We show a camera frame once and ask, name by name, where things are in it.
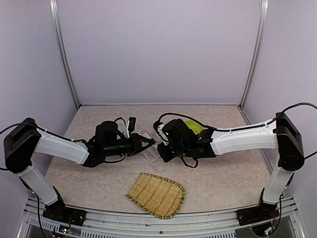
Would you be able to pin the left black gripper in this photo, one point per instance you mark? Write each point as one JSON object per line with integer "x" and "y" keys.
{"x": 136, "y": 145}

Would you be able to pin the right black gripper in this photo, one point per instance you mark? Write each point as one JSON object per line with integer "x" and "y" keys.
{"x": 165, "y": 157}

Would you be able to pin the clear plastic pill organizer box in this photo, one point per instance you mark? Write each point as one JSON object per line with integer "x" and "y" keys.
{"x": 150, "y": 153}

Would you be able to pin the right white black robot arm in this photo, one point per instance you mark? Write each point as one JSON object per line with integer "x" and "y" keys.
{"x": 279, "y": 133}

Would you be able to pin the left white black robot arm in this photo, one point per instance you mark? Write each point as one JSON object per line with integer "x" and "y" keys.
{"x": 27, "y": 138}

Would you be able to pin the green plastic bowl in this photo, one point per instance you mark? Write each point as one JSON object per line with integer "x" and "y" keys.
{"x": 194, "y": 126}

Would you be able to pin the woven bamboo tray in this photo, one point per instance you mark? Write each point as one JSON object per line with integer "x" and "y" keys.
{"x": 158, "y": 196}

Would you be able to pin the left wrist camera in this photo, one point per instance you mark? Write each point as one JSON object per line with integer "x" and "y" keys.
{"x": 129, "y": 127}

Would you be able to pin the left aluminium frame post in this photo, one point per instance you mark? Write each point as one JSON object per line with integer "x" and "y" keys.
{"x": 62, "y": 52}

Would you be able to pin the aluminium frame post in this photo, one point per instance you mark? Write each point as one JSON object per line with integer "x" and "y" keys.
{"x": 256, "y": 53}
{"x": 62, "y": 52}

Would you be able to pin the right aluminium frame post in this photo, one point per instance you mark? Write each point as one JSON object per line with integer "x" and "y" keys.
{"x": 256, "y": 53}

